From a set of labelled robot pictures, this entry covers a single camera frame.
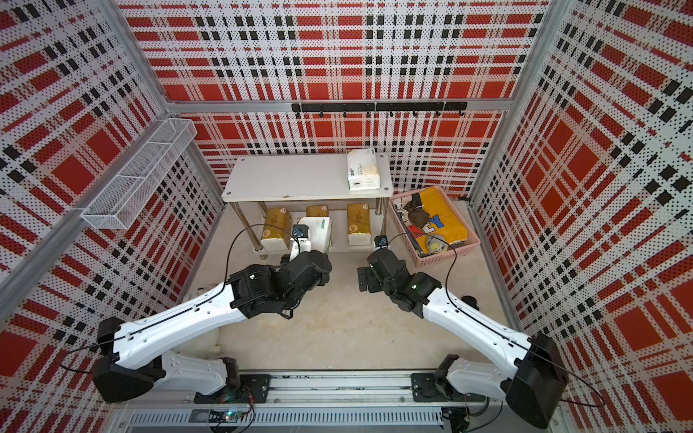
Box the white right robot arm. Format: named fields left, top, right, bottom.
left=357, top=249, right=568, bottom=429

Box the small black floor object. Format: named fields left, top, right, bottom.
left=460, top=295, right=479, bottom=311

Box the white two-tier metal shelf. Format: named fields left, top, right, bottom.
left=221, top=153, right=395, bottom=253

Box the pink plastic basket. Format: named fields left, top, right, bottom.
left=389, top=186, right=480, bottom=267

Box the white wire mesh wall basket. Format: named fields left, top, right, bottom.
left=81, top=117, right=196, bottom=230

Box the white tissue pack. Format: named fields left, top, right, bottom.
left=346, top=148, right=381, bottom=191
left=290, top=216, right=332, bottom=261

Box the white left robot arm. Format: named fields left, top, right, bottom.
left=91, top=251, right=332, bottom=403

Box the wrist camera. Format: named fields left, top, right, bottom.
left=374, top=235, right=389, bottom=249
left=292, top=224, right=310, bottom=239

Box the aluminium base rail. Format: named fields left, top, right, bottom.
left=111, top=370, right=496, bottom=432

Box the gold tissue pack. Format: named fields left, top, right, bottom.
left=306, top=205, right=330, bottom=218
left=346, top=203, right=372, bottom=246
left=260, top=207, right=292, bottom=252

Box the yellow folded shirt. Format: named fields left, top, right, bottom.
left=402, top=187, right=469, bottom=256

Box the white plush toy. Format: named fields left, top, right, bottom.
left=173, top=284, right=222, bottom=360

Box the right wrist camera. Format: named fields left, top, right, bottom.
left=374, top=235, right=389, bottom=249

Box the green circuit board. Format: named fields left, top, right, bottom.
left=209, top=410, right=245, bottom=425

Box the black wall hook rail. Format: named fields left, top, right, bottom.
left=292, top=101, right=468, bottom=117

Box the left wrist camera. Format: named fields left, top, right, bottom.
left=292, top=224, right=310, bottom=239

